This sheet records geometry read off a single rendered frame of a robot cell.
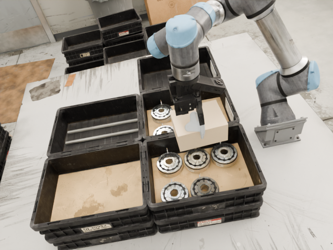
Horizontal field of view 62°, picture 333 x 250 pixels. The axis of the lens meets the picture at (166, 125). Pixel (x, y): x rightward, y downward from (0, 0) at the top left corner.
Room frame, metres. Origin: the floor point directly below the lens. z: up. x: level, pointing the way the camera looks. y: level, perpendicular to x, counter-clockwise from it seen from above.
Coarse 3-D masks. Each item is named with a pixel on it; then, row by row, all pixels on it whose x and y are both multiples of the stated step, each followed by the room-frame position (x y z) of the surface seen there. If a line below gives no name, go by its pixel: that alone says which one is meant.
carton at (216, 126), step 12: (204, 108) 0.66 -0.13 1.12; (216, 108) 0.65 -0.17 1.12; (180, 120) 0.62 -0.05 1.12; (204, 120) 0.60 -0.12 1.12; (216, 120) 0.59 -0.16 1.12; (180, 132) 0.57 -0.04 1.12; (192, 132) 0.56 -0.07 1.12; (216, 132) 0.56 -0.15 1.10; (180, 144) 0.56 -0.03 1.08; (192, 144) 0.56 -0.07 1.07; (204, 144) 0.56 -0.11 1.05
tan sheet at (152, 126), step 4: (204, 100) 1.01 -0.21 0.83; (208, 100) 1.00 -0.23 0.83; (212, 100) 1.00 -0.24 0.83; (216, 100) 0.99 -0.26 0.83; (220, 100) 0.99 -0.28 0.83; (220, 104) 0.96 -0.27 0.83; (172, 108) 1.00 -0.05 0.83; (220, 108) 0.93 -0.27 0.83; (148, 112) 1.01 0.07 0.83; (224, 112) 0.90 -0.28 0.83; (148, 116) 0.98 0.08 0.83; (224, 116) 0.88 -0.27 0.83; (148, 120) 0.95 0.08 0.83; (152, 120) 0.95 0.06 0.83; (228, 120) 0.85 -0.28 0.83; (148, 124) 0.93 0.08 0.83; (152, 124) 0.92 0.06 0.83; (156, 124) 0.92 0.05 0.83; (160, 124) 0.91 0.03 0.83; (164, 124) 0.91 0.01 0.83; (168, 124) 0.90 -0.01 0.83; (152, 128) 0.89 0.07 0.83; (156, 128) 0.89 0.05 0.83; (152, 132) 0.87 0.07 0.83
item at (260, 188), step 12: (144, 144) 0.72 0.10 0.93; (144, 156) 0.66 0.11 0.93; (252, 156) 0.56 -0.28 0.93; (264, 180) 0.46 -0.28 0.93; (216, 192) 0.45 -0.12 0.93; (228, 192) 0.44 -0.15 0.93; (240, 192) 0.44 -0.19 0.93; (252, 192) 0.44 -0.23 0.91; (156, 204) 0.45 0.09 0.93; (168, 204) 0.45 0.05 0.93; (180, 204) 0.44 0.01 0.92
